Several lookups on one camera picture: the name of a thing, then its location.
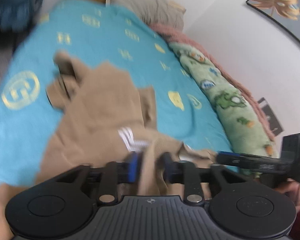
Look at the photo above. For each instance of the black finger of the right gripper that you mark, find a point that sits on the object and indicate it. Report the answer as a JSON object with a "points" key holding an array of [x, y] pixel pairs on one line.
{"points": [[252, 162]]}

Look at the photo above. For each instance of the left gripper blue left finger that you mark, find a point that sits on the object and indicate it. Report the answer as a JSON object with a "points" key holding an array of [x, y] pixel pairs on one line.
{"points": [[115, 173]]}

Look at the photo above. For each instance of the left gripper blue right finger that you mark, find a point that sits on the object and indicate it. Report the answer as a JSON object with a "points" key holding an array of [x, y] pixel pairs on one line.
{"points": [[187, 174]]}

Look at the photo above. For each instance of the tan t-shirt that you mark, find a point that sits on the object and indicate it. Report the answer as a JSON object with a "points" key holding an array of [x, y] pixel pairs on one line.
{"points": [[105, 119]]}

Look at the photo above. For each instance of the person's right hand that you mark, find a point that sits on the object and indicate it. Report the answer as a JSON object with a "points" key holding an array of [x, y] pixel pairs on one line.
{"points": [[292, 190]]}

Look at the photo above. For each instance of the person's left hand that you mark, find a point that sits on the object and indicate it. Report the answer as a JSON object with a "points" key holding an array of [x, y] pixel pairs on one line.
{"points": [[5, 232]]}

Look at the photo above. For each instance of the green cartoon fleece blanket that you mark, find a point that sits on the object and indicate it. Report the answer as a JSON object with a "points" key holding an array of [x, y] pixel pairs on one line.
{"points": [[242, 126]]}

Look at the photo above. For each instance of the teal smiley bed sheet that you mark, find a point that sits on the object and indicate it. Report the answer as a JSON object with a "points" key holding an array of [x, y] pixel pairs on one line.
{"points": [[95, 33]]}

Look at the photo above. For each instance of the pink fuzzy blanket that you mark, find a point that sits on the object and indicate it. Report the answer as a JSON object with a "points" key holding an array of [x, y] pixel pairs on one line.
{"points": [[170, 34]]}

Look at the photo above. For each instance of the grey pillow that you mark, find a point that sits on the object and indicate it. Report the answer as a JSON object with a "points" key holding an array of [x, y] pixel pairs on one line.
{"points": [[166, 12]]}

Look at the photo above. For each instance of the grey wall socket panel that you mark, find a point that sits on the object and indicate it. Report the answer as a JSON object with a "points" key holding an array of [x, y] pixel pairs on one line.
{"points": [[274, 123]]}

